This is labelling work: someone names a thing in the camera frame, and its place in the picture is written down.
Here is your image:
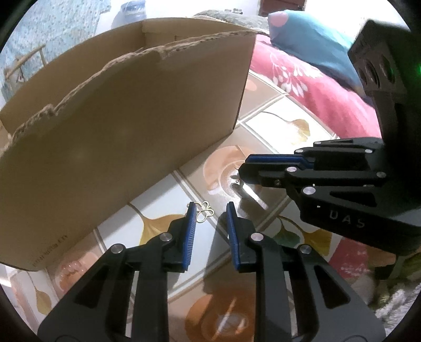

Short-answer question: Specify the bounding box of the white fluffy blanket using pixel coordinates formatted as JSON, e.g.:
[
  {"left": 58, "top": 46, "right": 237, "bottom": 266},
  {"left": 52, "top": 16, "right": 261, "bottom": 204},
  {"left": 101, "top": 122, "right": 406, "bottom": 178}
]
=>
[{"left": 368, "top": 276, "right": 418, "bottom": 319}]

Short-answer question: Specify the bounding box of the wooden chair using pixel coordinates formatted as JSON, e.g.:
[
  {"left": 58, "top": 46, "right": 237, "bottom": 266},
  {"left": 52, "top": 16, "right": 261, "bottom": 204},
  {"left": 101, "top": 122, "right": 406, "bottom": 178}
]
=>
[{"left": 3, "top": 44, "right": 47, "bottom": 83}]

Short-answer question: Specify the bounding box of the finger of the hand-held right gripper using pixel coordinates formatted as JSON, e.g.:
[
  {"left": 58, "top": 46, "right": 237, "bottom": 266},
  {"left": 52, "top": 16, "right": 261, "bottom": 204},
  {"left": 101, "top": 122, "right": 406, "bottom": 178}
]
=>
[
  {"left": 245, "top": 137, "right": 388, "bottom": 180},
  {"left": 238, "top": 164, "right": 421, "bottom": 255}
]

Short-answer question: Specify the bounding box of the blue pillow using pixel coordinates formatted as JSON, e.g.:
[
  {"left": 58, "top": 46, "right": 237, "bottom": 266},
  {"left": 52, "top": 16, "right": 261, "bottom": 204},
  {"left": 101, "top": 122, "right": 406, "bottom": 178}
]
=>
[{"left": 268, "top": 9, "right": 365, "bottom": 89}]

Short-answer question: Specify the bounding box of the red floral blanket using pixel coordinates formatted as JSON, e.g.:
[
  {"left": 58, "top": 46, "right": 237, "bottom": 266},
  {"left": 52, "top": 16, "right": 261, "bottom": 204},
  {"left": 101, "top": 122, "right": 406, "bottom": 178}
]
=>
[{"left": 248, "top": 33, "right": 395, "bottom": 283}]

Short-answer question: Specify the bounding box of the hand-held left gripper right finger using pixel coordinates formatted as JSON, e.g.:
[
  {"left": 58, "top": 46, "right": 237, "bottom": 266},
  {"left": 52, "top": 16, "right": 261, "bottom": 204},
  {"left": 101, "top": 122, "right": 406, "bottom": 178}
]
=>
[{"left": 226, "top": 202, "right": 387, "bottom": 342}]

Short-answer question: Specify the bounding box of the blue water jug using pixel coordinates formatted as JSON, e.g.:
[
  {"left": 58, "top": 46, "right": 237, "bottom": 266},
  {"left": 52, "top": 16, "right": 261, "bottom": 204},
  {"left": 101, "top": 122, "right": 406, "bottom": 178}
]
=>
[{"left": 120, "top": 0, "right": 147, "bottom": 21}]

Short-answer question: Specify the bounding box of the grey green blanket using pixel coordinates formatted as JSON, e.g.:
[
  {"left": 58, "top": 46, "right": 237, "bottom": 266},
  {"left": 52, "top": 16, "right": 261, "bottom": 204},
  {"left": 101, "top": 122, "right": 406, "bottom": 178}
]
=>
[{"left": 192, "top": 10, "right": 270, "bottom": 35}]

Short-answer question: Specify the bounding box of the butterfly wire earring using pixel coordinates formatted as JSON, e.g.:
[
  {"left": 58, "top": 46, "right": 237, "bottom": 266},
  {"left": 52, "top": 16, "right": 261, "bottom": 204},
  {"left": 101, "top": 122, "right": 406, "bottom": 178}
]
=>
[{"left": 196, "top": 201, "right": 214, "bottom": 222}]

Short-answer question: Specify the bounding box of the brown wooden door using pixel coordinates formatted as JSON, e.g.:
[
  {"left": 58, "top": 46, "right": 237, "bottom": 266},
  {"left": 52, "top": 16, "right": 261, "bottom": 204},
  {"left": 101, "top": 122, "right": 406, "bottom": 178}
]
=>
[{"left": 258, "top": 0, "right": 305, "bottom": 17}]

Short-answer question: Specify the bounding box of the tile patterned board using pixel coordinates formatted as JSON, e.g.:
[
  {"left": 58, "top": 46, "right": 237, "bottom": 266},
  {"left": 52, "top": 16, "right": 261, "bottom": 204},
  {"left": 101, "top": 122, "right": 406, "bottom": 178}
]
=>
[{"left": 7, "top": 71, "right": 395, "bottom": 342}]

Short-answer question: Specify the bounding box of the teal floral cloth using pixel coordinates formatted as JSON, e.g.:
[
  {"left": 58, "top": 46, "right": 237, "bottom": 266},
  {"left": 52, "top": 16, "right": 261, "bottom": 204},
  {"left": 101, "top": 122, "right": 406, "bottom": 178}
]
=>
[{"left": 0, "top": 0, "right": 112, "bottom": 99}]

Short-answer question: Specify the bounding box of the brown cardboard box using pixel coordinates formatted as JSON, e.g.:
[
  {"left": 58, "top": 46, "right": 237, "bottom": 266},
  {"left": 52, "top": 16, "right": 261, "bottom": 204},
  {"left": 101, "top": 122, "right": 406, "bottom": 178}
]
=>
[{"left": 0, "top": 17, "right": 257, "bottom": 272}]

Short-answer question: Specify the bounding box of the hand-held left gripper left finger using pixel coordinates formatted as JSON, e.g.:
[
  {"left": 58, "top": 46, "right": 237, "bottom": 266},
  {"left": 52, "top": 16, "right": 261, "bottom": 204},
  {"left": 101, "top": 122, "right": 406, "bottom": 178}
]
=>
[{"left": 38, "top": 202, "right": 198, "bottom": 342}]

